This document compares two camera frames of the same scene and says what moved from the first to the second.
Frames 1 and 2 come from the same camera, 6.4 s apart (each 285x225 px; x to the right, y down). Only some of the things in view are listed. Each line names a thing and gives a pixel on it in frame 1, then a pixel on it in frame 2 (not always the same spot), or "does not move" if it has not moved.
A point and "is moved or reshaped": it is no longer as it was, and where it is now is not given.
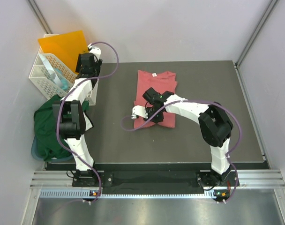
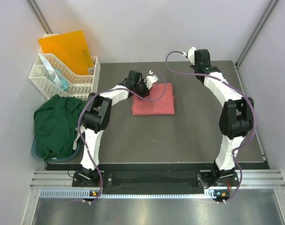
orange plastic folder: x=65 y=48 does not move
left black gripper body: x=96 y=67 to x=141 y=88
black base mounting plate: x=153 y=179 does not move
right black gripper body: x=151 y=112 to x=193 y=67
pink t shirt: x=163 y=82 is moved or reshaped
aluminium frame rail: x=265 y=178 does not move
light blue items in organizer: x=59 y=78 does not move
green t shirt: x=45 y=132 does not move
